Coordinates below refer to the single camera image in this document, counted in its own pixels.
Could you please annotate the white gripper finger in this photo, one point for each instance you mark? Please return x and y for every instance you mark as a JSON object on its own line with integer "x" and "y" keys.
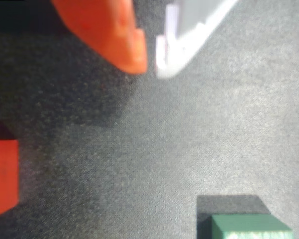
{"x": 189, "y": 22}

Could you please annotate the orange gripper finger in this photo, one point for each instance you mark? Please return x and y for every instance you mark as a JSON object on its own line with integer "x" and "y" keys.
{"x": 107, "y": 30}

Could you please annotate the red wooden cube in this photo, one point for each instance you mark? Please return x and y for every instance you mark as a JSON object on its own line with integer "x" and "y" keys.
{"x": 2, "y": 174}

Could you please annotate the green wooden cube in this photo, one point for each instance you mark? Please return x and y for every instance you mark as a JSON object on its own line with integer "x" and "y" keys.
{"x": 248, "y": 226}

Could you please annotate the black table mat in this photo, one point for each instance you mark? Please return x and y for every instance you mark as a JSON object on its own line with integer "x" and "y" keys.
{"x": 189, "y": 137}

